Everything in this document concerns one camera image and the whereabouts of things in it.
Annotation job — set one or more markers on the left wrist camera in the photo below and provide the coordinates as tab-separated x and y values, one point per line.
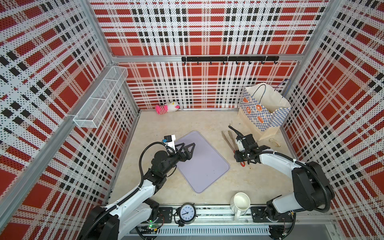
170	141

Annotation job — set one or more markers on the pink white plush toy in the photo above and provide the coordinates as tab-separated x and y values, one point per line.
167	108

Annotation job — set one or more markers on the black round clock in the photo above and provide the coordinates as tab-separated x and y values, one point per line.
185	215

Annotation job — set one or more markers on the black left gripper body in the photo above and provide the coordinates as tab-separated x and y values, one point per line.
173	159

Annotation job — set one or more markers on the black hook rail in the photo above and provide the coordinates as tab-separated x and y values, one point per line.
225	59

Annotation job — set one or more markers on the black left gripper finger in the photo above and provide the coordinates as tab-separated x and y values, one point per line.
187	151
181	150

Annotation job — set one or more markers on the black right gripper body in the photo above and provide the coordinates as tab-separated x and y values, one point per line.
241	156

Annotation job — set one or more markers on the blue checkered paper bag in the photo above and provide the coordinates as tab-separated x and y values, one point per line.
263	109

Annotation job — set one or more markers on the white mug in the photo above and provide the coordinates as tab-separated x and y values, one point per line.
240	203

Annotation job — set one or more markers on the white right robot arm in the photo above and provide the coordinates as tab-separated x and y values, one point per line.
312	190

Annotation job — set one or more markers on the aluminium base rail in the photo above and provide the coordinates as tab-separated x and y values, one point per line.
218	220

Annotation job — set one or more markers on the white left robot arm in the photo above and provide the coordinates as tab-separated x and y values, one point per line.
116	220

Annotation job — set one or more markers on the white wire mesh basket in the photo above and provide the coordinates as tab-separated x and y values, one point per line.
102	95

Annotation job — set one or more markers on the lilac plastic tray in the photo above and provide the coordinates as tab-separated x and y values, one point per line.
205	167

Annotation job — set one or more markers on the steel tongs red handles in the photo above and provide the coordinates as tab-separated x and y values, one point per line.
231	146

